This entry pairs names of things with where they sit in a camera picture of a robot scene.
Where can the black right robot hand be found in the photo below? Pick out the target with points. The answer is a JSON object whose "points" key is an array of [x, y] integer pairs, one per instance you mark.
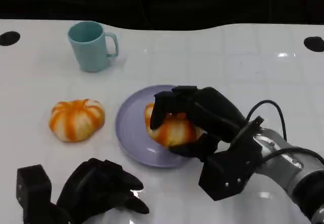
{"points": [[215, 115]]}

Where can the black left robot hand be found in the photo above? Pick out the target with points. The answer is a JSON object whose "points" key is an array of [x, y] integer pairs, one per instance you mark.
{"points": [[96, 188]]}

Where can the orange white toy bread roll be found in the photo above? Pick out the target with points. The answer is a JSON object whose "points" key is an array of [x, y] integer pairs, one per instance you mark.
{"points": [[174, 132], [76, 120]]}

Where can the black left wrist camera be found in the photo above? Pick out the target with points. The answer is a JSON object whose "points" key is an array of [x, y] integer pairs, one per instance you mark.
{"points": [[33, 183]]}

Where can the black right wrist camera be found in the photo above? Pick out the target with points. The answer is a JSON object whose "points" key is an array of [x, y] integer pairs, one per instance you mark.
{"points": [[227, 173]]}

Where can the black backdrop curtain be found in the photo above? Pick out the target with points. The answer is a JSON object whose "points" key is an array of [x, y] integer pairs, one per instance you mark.
{"points": [[162, 1]]}

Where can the pale green mug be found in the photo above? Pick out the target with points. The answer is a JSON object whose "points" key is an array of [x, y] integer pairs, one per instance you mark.
{"points": [[88, 51]]}

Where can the lilac plate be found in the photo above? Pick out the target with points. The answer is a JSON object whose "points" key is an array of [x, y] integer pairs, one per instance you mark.
{"points": [[131, 132]]}

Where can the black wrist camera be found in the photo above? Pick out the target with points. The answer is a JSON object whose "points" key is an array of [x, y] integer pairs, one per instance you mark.
{"points": [[227, 173], [33, 183]]}

